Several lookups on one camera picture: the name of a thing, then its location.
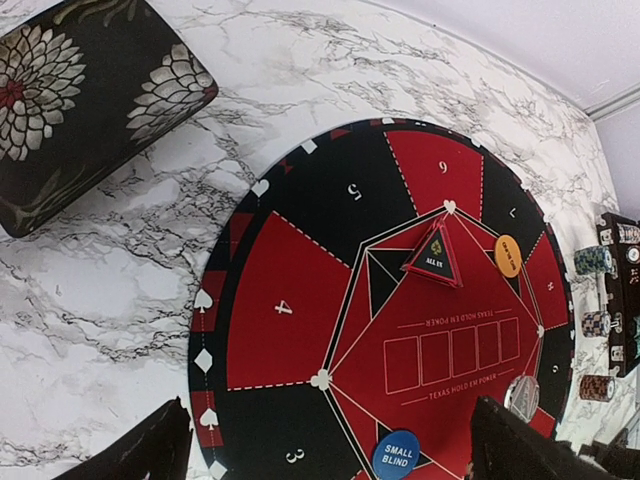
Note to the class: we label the orange big blind button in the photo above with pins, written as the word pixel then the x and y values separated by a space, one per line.
pixel 507 256

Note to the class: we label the round red black poker mat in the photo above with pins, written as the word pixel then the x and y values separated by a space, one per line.
pixel 309 344

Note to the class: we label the black poker chip case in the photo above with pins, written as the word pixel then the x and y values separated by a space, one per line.
pixel 621 236

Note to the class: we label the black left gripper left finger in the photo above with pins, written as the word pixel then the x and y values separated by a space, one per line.
pixel 157 448

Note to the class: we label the red brown chip stack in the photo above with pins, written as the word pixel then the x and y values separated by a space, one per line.
pixel 599 388

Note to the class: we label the blue small blind button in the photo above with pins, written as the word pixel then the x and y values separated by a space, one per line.
pixel 396 455

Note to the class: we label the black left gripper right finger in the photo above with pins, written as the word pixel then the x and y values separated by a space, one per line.
pixel 505 447

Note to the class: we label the triangular all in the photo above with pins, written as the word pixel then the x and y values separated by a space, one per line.
pixel 434 258

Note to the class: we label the black floral box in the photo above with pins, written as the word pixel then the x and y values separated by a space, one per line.
pixel 86 86

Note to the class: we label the clear round dealer button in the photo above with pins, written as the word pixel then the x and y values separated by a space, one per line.
pixel 522 397

